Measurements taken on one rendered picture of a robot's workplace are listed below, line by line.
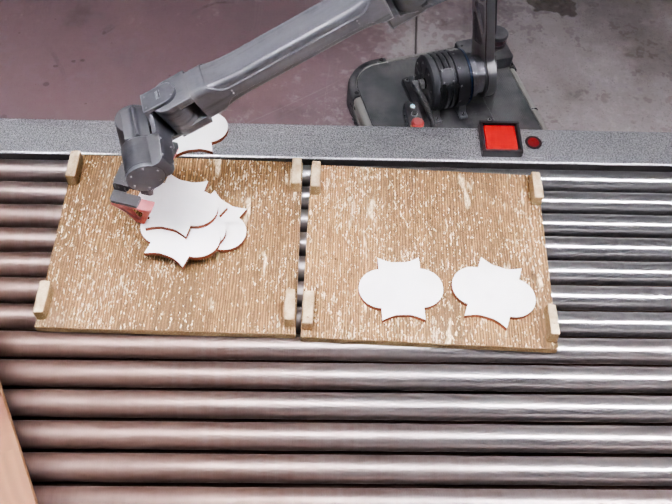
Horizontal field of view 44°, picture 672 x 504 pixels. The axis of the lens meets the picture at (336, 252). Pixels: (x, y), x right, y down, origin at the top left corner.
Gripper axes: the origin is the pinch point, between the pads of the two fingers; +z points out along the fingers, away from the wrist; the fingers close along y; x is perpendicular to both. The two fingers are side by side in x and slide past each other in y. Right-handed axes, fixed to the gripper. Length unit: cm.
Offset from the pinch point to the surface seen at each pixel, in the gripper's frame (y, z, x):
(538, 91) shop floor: 143, 94, -78
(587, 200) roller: 23, 4, -74
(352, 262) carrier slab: -1.9, 2.9, -35.7
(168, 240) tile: -7.1, 0.7, -5.6
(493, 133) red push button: 33, 3, -55
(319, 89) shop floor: 124, 96, -4
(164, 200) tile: -0.2, -0.2, -2.6
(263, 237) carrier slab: -0.8, 3.2, -20.0
